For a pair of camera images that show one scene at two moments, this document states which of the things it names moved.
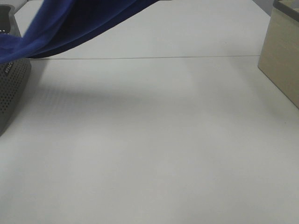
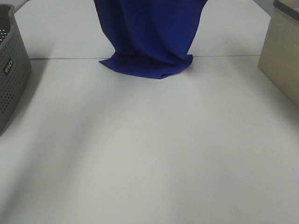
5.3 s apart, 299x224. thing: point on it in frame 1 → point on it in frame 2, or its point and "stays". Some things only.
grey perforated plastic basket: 15,75 stays
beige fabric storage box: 279,60 stays
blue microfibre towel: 59,25 → 150,38
